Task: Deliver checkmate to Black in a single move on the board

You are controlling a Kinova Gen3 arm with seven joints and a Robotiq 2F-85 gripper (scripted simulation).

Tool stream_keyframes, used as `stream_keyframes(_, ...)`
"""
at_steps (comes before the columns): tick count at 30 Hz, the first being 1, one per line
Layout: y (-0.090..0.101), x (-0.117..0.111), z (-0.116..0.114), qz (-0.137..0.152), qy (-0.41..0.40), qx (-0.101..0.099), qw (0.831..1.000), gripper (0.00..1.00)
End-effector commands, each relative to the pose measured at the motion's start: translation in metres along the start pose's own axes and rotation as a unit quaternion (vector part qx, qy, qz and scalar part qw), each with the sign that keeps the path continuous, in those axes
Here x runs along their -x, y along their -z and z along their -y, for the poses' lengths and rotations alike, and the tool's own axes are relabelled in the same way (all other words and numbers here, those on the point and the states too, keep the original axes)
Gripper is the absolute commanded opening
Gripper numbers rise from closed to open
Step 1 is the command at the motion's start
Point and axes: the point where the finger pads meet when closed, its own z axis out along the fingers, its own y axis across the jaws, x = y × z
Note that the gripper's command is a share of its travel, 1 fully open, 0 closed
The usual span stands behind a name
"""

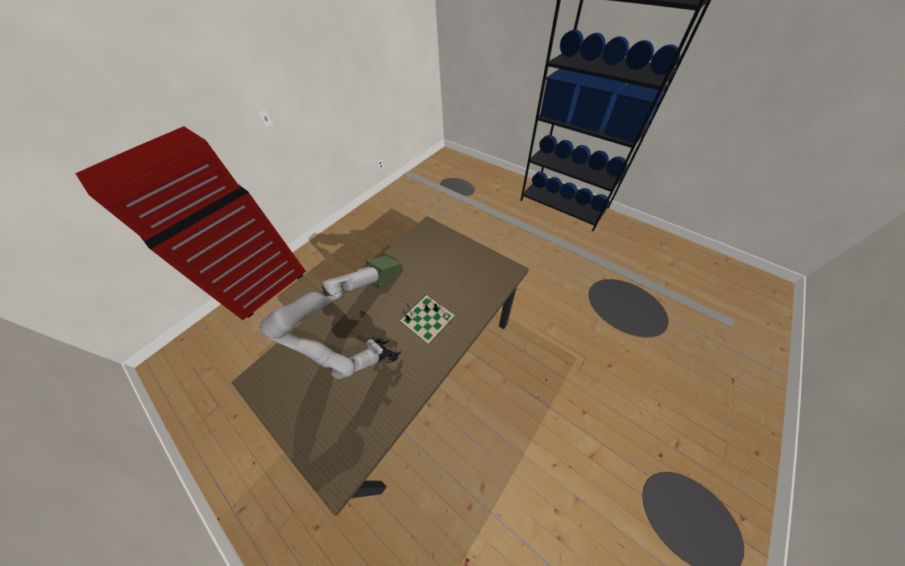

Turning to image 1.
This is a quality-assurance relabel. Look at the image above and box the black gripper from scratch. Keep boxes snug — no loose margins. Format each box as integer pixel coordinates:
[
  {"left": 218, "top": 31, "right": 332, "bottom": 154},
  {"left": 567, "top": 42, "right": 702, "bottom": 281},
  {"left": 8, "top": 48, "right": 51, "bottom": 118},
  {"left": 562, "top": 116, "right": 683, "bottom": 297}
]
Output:
[{"left": 374, "top": 338, "right": 401, "bottom": 363}]

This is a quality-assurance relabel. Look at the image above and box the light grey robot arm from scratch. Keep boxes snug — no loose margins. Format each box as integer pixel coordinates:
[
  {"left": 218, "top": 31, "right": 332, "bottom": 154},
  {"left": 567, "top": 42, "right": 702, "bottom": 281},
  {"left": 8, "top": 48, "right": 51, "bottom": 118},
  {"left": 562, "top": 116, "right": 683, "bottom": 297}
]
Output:
[{"left": 259, "top": 267, "right": 383, "bottom": 379}]

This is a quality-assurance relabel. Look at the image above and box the green and white chessboard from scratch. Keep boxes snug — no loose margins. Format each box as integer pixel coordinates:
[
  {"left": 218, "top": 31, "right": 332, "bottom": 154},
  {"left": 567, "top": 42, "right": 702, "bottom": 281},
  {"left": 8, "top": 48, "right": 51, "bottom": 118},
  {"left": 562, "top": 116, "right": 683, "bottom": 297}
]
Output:
[{"left": 400, "top": 295, "right": 454, "bottom": 344}]

